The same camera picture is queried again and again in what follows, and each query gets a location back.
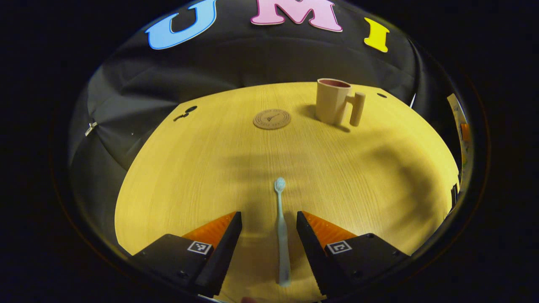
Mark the beige cup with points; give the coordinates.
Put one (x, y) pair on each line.
(330, 103)

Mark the silver clip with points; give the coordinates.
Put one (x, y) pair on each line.
(91, 128)

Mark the black backdrop cloth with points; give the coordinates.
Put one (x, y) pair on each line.
(252, 59)

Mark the pale green toothbrush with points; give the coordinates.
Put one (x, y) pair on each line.
(281, 227)

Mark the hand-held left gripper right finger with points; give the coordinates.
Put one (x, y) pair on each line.
(311, 252)

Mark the round brown coaster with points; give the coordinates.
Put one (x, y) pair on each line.
(271, 119)

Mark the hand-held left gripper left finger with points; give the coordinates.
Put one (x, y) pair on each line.
(225, 256)

